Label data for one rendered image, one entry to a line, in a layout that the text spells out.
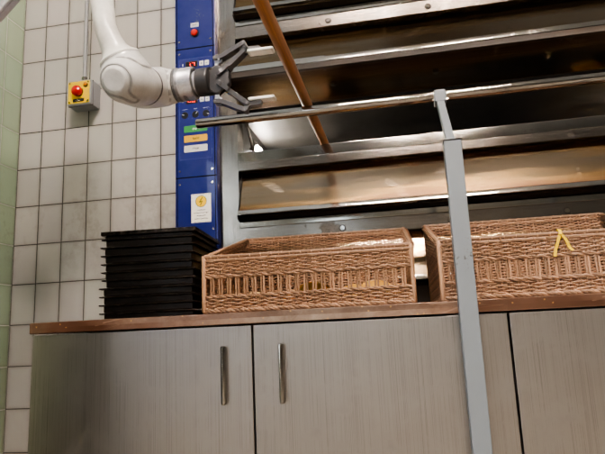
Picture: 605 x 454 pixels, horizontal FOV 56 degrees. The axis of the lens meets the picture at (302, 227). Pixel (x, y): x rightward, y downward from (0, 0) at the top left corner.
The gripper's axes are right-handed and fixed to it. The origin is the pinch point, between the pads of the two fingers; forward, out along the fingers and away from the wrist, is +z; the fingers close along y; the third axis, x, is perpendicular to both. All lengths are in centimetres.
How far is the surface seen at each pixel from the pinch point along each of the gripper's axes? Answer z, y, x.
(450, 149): 44, 27, 5
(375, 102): 26.4, 3.9, -17.6
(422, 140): 40, 4, -55
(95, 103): -81, -23, -52
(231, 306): -14, 60, -5
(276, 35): 6.9, 2.0, 22.2
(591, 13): 100, -35, -55
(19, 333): -111, 63, -55
